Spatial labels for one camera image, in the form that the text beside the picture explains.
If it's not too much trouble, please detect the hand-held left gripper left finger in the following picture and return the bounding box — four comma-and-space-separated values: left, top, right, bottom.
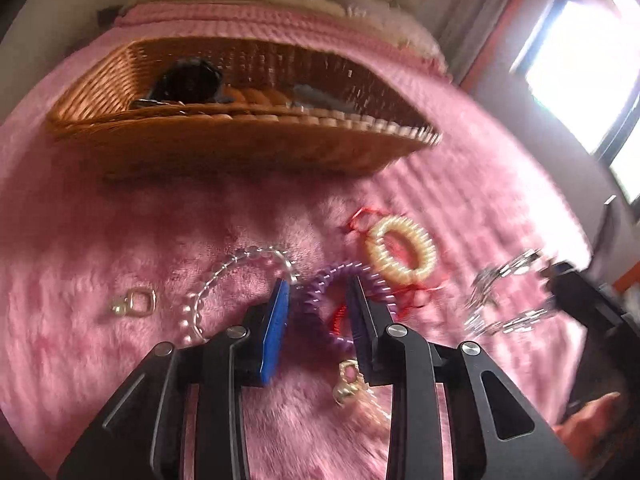
57, 279, 292, 480

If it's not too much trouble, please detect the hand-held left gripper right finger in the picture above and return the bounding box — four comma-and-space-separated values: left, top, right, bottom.
347, 276, 583, 480

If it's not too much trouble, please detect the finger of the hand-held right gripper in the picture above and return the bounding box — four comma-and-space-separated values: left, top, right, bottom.
542, 260, 581, 307

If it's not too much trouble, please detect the purple spiral hair tie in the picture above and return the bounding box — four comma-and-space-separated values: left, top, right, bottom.
303, 261, 397, 356

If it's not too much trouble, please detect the silver chain bracelet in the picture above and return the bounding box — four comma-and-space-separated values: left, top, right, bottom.
461, 248, 562, 337

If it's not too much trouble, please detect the cream spiral hair tie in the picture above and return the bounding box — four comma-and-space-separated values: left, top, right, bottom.
364, 215, 439, 284

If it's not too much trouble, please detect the clear bead bracelet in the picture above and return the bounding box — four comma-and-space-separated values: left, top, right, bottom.
181, 243, 300, 347

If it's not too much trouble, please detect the red string bracelet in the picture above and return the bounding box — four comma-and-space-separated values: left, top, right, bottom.
327, 207, 447, 341

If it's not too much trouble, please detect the brown wicker basket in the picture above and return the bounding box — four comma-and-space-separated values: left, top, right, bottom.
46, 36, 443, 181

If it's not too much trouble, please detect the person's right hand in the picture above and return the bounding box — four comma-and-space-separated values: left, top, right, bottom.
554, 391, 637, 477

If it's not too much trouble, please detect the pink plush blanket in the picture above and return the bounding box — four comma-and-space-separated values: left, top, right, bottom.
0, 2, 603, 480

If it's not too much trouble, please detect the window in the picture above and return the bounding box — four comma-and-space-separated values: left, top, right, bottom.
511, 0, 640, 197

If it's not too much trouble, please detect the grey hair clip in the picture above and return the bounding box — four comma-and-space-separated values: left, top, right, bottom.
291, 84, 352, 112

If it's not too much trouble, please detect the black wristwatch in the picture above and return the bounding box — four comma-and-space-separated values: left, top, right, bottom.
149, 58, 224, 104

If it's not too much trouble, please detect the grey and orange curtain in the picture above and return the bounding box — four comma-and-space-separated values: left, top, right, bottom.
440, 0, 538, 92

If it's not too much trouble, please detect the pink checked pillow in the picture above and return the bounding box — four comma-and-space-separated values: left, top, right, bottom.
345, 0, 447, 63

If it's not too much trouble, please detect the gold square ring clasp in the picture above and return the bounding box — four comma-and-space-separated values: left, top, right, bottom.
110, 286, 157, 319

